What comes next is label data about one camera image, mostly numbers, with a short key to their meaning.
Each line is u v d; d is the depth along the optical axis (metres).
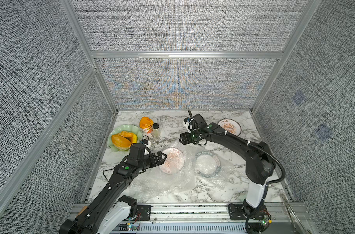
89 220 0.41
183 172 0.86
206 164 0.88
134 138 0.97
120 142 0.92
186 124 0.81
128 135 0.95
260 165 0.50
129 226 0.70
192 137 0.75
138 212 0.73
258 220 0.71
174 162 0.88
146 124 0.98
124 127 1.03
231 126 1.10
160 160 0.70
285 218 0.73
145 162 0.66
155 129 0.98
